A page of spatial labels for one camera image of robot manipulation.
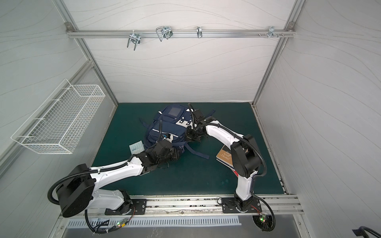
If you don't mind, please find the black cable bottom right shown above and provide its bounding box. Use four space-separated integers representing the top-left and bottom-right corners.
352 226 381 238

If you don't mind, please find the metal clamp hook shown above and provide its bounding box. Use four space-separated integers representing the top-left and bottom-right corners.
196 26 202 39
155 26 173 42
127 31 141 51
258 26 284 38

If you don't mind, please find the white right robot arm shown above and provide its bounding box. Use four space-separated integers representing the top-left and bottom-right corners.
186 103 267 212

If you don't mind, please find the aluminium top cross rail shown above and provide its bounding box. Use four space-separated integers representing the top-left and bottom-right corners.
66 28 296 39

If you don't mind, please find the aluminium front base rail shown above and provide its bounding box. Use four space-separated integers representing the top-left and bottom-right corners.
59 194 305 219

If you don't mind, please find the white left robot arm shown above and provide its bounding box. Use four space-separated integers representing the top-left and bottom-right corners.
47 140 183 218

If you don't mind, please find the navy blue student backpack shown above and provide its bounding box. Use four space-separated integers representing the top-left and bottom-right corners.
140 104 209 159

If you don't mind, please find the orange brown scroll book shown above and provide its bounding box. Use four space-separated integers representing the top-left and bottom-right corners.
216 145 235 171

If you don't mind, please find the white slotted cable duct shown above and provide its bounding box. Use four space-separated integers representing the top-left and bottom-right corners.
67 216 242 229

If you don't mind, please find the white wire wall basket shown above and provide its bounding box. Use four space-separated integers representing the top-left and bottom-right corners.
11 79 105 154

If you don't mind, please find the white green calculator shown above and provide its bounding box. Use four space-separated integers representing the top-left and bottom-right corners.
129 141 145 155

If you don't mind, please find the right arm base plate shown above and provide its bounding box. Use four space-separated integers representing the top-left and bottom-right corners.
217 197 262 214

